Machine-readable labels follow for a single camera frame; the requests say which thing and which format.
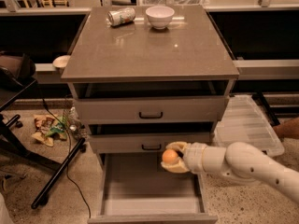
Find person forearm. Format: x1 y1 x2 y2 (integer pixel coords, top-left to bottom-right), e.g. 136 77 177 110
273 118 299 139

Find green white soda can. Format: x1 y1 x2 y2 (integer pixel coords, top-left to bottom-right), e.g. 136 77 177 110
107 7 135 27

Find black power cable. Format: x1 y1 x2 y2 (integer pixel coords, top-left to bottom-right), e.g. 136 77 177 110
36 83 93 220

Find grey drawer cabinet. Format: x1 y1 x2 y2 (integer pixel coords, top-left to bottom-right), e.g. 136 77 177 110
61 5 240 224

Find orange fruit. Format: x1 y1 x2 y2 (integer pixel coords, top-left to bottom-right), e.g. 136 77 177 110
162 149 178 164

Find white ceramic bowl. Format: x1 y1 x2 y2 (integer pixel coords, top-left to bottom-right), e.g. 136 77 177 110
146 6 175 29

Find grey top drawer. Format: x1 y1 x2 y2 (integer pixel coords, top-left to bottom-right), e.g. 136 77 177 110
70 80 232 124

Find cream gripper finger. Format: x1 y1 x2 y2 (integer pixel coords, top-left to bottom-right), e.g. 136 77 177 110
161 161 189 174
165 141 188 154

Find left wire basket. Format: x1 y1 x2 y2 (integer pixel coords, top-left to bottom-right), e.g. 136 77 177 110
63 95 87 140

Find clear plastic storage bin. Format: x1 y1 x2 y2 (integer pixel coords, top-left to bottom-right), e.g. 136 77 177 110
214 95 284 157

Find grey middle drawer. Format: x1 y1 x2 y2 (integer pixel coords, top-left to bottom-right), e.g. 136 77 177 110
88 121 215 153

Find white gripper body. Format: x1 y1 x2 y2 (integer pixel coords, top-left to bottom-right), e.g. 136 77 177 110
183 143 226 174

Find small white side bowl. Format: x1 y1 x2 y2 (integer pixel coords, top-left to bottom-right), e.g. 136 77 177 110
52 55 70 69

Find grey drawer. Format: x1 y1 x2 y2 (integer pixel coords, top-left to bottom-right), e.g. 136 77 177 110
88 152 218 224
70 80 232 124
88 121 215 153

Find grey bottom drawer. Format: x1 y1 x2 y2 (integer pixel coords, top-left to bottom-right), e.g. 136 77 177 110
88 152 218 224

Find snack bags on floor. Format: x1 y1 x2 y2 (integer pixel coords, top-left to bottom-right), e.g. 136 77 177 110
32 115 67 147

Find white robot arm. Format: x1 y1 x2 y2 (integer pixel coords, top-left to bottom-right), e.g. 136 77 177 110
161 142 299 203

